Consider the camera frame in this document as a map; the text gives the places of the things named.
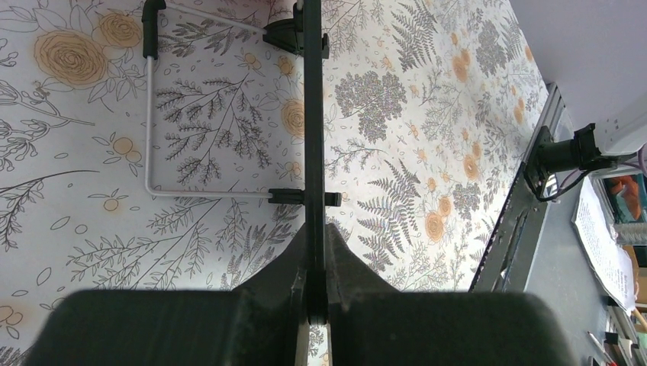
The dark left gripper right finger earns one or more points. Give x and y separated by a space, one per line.
372 323

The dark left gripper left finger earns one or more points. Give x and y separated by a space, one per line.
260 322

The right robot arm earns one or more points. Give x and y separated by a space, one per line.
594 147

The floral patterned table mat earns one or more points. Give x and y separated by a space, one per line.
111 181

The white paper sheet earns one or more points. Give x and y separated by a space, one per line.
611 264

